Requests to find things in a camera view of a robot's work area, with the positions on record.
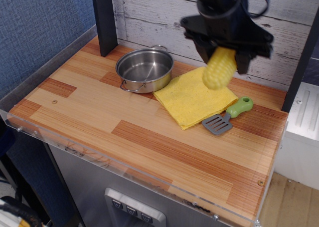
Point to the green handled grey toy spatula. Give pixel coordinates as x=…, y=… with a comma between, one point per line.
x=218, y=124

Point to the folded yellow cloth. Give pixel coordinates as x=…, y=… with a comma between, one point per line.
x=189, y=101

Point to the clear acrylic table guard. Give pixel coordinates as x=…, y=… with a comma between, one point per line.
x=81, y=105

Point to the yellow toy corn cob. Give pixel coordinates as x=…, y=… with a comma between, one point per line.
x=220, y=68

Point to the stainless steel cabinet front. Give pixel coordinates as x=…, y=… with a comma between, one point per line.
x=88, y=174

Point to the black left vertical post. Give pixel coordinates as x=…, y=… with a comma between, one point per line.
x=105, y=24

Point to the white ribbed box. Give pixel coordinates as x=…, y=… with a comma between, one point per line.
x=298, y=155

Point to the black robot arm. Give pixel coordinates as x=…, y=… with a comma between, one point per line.
x=222, y=6

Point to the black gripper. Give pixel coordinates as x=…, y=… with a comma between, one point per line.
x=233, y=29

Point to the silver button panel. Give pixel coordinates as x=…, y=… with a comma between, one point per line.
x=134, y=208

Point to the small steel pot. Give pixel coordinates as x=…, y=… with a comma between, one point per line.
x=145, y=70

